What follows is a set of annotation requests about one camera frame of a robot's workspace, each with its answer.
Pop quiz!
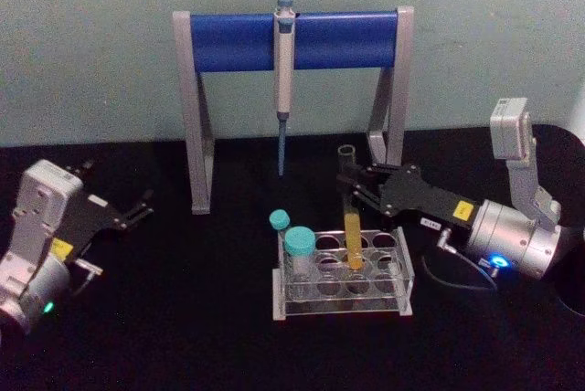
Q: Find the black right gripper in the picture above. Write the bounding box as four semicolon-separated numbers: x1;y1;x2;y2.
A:
335;164;486;232

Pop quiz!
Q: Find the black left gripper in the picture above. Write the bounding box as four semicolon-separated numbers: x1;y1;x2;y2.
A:
48;159;155;267

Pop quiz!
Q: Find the tube with yellow liquid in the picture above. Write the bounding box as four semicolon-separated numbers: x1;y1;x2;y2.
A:
336;144;367;272

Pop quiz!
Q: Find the large teal capped tube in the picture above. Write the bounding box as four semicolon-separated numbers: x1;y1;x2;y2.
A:
283;226;317;283

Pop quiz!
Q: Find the blue pipette tip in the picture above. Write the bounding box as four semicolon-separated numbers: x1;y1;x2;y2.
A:
276;117;289;177

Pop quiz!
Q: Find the small teal capped tube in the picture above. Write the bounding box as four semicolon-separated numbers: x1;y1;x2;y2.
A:
269;209;293;246

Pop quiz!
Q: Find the clear acrylic tube rack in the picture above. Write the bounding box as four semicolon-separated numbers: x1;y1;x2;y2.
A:
271;226;415;322

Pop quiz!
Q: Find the grey pipette with blue button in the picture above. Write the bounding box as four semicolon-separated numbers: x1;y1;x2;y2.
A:
272;0;298;122

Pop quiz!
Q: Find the black table cloth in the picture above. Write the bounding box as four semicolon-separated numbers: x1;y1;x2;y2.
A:
0;123;585;391

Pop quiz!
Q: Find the grey pipette stand blue bar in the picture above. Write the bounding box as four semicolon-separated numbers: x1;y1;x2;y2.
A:
172;5;415;216

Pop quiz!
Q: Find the thin dark left gripper cable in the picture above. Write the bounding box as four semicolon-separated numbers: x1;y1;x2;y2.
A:
70;258;104;297

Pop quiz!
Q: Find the thin dark gripper cable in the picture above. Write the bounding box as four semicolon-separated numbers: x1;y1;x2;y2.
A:
70;258;104;297
420;227;500;294

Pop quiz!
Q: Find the thin dark right gripper cable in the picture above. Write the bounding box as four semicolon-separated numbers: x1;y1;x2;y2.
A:
420;227;500;294

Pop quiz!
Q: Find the pale wall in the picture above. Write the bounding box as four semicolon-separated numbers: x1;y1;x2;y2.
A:
0;0;585;149

